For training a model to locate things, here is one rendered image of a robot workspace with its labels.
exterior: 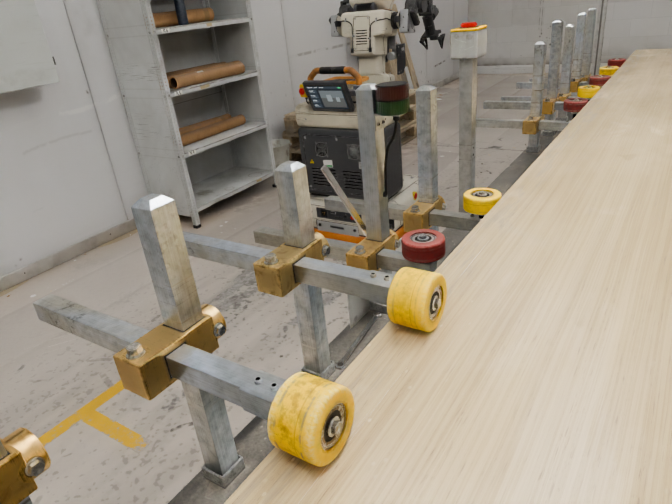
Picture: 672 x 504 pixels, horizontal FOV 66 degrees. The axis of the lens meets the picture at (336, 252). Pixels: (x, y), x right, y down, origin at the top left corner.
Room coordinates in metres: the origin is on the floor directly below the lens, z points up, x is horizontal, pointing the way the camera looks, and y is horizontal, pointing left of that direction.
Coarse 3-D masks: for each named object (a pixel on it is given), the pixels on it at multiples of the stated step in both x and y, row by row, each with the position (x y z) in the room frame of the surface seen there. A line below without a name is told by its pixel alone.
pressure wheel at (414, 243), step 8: (408, 232) 0.90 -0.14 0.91; (416, 232) 0.90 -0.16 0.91; (424, 232) 0.90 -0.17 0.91; (432, 232) 0.89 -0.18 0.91; (440, 232) 0.89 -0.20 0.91; (408, 240) 0.87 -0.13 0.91; (416, 240) 0.87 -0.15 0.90; (424, 240) 0.86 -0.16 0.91; (432, 240) 0.86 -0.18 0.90; (440, 240) 0.85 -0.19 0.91; (408, 248) 0.85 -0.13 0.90; (416, 248) 0.84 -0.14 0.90; (424, 248) 0.83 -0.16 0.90; (432, 248) 0.83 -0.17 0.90; (440, 248) 0.84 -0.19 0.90; (408, 256) 0.85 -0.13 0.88; (416, 256) 0.84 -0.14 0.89; (424, 256) 0.83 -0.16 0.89; (432, 256) 0.83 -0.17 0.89; (440, 256) 0.84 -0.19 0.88
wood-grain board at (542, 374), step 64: (640, 64) 2.50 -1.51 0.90; (576, 128) 1.52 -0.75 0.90; (640, 128) 1.45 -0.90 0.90; (512, 192) 1.06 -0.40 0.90; (576, 192) 1.02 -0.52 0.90; (640, 192) 0.99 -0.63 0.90; (448, 256) 0.80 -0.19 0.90; (512, 256) 0.77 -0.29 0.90; (576, 256) 0.75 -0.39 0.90; (640, 256) 0.73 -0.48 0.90; (448, 320) 0.61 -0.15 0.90; (512, 320) 0.59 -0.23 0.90; (576, 320) 0.57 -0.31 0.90; (640, 320) 0.56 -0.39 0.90; (384, 384) 0.49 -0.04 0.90; (448, 384) 0.48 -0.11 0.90; (512, 384) 0.47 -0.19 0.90; (576, 384) 0.45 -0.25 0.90; (640, 384) 0.44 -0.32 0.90; (384, 448) 0.39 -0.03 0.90; (448, 448) 0.38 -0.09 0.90; (512, 448) 0.37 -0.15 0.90; (576, 448) 0.37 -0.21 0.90; (640, 448) 0.36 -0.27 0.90
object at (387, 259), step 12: (264, 228) 1.11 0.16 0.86; (264, 240) 1.08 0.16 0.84; (276, 240) 1.06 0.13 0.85; (336, 240) 1.00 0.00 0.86; (336, 252) 0.97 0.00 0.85; (384, 252) 0.92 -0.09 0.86; (396, 252) 0.91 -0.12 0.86; (384, 264) 0.91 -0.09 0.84; (396, 264) 0.89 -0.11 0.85; (408, 264) 0.87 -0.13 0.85; (420, 264) 0.86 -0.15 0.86; (432, 264) 0.86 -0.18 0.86
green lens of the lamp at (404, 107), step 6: (378, 102) 0.93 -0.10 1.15; (384, 102) 0.92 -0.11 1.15; (390, 102) 0.92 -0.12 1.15; (396, 102) 0.92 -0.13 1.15; (402, 102) 0.92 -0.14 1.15; (408, 102) 0.93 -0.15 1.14; (378, 108) 0.93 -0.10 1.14; (384, 108) 0.92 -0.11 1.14; (390, 108) 0.92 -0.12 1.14; (396, 108) 0.92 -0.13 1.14; (402, 108) 0.92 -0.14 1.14; (408, 108) 0.93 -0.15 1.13; (378, 114) 0.93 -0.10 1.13; (384, 114) 0.92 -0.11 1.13; (390, 114) 0.92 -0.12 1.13; (396, 114) 0.92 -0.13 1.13
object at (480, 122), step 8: (480, 120) 2.06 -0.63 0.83; (488, 120) 2.04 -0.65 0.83; (496, 120) 2.02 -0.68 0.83; (504, 120) 2.01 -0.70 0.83; (512, 120) 1.99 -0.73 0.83; (520, 120) 1.98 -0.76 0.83; (544, 120) 1.94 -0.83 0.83; (552, 120) 1.93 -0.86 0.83; (568, 120) 1.89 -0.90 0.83; (512, 128) 1.99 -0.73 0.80; (520, 128) 1.97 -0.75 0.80; (544, 128) 1.92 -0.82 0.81; (552, 128) 1.90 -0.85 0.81; (560, 128) 1.89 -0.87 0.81
